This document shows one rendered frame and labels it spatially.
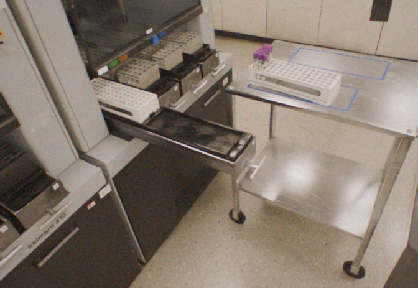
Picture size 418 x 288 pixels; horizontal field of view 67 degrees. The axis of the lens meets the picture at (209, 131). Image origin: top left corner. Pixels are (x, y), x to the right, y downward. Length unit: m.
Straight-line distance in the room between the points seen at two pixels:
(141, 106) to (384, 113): 0.74
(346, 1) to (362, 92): 1.96
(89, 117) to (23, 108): 0.22
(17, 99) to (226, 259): 1.13
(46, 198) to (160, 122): 0.39
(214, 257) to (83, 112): 0.94
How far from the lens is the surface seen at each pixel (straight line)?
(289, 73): 1.12
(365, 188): 1.59
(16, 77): 0.93
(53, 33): 0.97
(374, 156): 2.19
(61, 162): 1.08
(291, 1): 3.20
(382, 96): 1.17
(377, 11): 0.66
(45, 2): 0.95
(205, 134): 0.97
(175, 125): 1.02
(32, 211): 0.97
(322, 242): 1.71
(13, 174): 0.99
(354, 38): 3.15
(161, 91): 1.18
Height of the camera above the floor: 1.42
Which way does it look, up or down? 39 degrees down
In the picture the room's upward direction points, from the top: 6 degrees counter-clockwise
